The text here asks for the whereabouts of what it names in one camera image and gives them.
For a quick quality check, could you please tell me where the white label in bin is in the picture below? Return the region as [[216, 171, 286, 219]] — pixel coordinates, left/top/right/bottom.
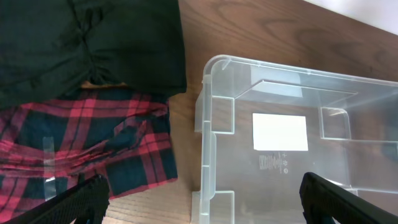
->
[[252, 113, 308, 151]]

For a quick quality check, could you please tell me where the black folded garment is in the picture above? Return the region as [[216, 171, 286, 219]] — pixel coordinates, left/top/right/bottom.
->
[[1, 0, 187, 108]]

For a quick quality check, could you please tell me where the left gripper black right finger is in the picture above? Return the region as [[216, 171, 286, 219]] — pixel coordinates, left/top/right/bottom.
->
[[299, 172, 397, 224]]

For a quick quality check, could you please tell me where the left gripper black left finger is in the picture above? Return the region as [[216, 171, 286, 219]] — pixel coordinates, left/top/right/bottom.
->
[[6, 175, 109, 224]]

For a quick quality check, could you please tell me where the clear plastic storage bin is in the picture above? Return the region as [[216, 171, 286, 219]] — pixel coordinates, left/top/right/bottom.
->
[[191, 55, 397, 223]]

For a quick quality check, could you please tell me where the red plaid folded shirt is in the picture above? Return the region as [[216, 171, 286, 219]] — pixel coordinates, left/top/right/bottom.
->
[[1, 89, 178, 222]]

